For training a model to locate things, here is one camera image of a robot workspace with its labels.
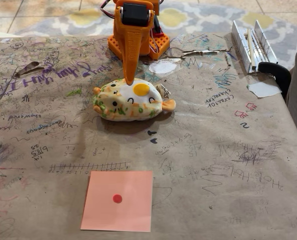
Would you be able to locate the white paper scrap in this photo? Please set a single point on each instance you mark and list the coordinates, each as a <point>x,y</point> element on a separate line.
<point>263,89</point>

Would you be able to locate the grey yellow patterned rug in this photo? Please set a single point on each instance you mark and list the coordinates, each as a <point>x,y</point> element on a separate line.
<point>196,17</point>

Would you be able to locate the orange gripper black servo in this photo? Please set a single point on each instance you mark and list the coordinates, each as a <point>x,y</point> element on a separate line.
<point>133,18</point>

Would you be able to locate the scribbled brown paper table cover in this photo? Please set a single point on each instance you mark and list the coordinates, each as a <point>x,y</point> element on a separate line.
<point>213,162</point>

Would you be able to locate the black clamp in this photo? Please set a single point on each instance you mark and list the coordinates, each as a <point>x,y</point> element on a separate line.
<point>279,72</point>

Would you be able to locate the aluminium channel rail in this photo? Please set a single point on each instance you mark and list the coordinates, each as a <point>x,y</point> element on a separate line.
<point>241,47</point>

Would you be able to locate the pink square paper sheet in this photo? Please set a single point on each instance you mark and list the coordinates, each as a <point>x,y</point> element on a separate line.
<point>118,212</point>

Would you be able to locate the orange robot arm with base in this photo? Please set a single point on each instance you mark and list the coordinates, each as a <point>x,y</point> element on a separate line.
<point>161,42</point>

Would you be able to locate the egg fried rice plush toy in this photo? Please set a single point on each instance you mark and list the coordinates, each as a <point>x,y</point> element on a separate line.
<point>128,105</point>

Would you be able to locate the thin wooden stick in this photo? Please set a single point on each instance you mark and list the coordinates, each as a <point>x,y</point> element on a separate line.
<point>251,50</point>

